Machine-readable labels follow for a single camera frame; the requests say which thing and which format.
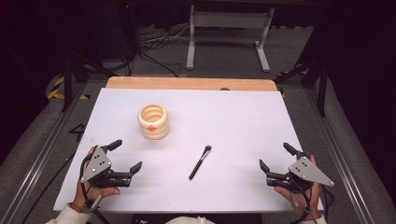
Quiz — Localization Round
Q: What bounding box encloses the cream ribbed brush holder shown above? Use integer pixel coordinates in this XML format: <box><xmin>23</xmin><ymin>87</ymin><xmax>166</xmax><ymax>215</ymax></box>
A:
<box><xmin>137</xmin><ymin>103</ymin><xmax>171</xmax><ymax>141</ymax></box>

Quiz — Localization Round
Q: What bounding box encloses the orange wristband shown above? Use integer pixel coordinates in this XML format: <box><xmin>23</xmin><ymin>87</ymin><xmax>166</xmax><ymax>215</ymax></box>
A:
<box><xmin>67</xmin><ymin>202</ymin><xmax>86</xmax><ymax>215</ymax></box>

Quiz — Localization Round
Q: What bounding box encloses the person's left hand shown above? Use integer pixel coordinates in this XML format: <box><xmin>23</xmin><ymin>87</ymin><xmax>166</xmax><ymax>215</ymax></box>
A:
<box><xmin>72</xmin><ymin>146</ymin><xmax>121</xmax><ymax>210</ymax></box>

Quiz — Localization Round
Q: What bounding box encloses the hand-held gripper cable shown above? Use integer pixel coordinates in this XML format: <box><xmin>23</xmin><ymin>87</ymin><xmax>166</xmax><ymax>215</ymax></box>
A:
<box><xmin>289</xmin><ymin>181</ymin><xmax>336</xmax><ymax>224</ymax></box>
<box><xmin>78</xmin><ymin>155</ymin><xmax>112</xmax><ymax>224</ymax></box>

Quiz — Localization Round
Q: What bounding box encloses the yellow black floor tape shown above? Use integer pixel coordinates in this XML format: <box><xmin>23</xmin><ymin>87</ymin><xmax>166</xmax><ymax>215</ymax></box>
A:
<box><xmin>46</xmin><ymin>75</ymin><xmax>92</xmax><ymax>101</ymax></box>

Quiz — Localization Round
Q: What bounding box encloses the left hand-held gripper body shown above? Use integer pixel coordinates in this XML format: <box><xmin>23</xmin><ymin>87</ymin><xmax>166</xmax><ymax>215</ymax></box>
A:
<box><xmin>79</xmin><ymin>145</ymin><xmax>134</xmax><ymax>189</ymax></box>

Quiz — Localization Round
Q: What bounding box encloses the black tripod stand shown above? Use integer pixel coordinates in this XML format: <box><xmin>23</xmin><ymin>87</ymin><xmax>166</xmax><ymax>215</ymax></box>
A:
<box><xmin>274</xmin><ymin>57</ymin><xmax>331</xmax><ymax>118</ymax></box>
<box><xmin>59</xmin><ymin>52</ymin><xmax>119</xmax><ymax>113</ymax></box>

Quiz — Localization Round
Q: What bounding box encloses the white metal stand frame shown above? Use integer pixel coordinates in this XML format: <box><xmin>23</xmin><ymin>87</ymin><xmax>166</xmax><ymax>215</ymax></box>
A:
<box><xmin>185</xmin><ymin>4</ymin><xmax>276</xmax><ymax>73</ymax></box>

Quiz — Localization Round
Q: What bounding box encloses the bundle of floor cables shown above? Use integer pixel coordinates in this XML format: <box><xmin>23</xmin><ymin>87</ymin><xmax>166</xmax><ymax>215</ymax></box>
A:
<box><xmin>124</xmin><ymin>23</ymin><xmax>191</xmax><ymax>78</ymax></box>

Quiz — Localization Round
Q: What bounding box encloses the left hand-held gripper cable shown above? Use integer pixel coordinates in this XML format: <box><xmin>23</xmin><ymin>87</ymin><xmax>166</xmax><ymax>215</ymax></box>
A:
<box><xmin>78</xmin><ymin>155</ymin><xmax>112</xmax><ymax>224</ymax></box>

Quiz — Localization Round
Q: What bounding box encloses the black equipment with red light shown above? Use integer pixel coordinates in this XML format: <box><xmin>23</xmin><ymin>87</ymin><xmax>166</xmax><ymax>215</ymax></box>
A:
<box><xmin>119</xmin><ymin>0</ymin><xmax>140</xmax><ymax>59</ymax></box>

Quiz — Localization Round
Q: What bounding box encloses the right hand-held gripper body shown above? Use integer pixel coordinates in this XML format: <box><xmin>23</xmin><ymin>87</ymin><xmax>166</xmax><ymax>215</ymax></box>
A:
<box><xmin>265</xmin><ymin>150</ymin><xmax>335</xmax><ymax>193</ymax></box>

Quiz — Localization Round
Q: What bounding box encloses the black makeup brush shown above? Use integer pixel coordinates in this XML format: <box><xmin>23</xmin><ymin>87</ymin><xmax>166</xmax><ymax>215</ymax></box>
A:
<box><xmin>188</xmin><ymin>145</ymin><xmax>213</xmax><ymax>181</ymax></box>

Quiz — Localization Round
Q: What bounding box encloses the right hand-held gripper cable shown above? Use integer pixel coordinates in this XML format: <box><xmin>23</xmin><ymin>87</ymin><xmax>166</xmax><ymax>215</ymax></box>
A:
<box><xmin>289</xmin><ymin>181</ymin><xmax>336</xmax><ymax>224</ymax></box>

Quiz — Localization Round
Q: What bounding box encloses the aluminium floor rail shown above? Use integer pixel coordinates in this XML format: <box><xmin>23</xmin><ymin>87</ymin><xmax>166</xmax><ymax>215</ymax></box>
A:
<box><xmin>0</xmin><ymin>82</ymin><xmax>90</xmax><ymax>224</ymax></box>
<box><xmin>303</xmin><ymin>88</ymin><xmax>376</xmax><ymax>224</ymax></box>

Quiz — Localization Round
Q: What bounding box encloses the person's right hand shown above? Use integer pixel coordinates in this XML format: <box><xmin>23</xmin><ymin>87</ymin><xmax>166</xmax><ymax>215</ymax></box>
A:
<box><xmin>274</xmin><ymin>154</ymin><xmax>322</xmax><ymax>220</ymax></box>

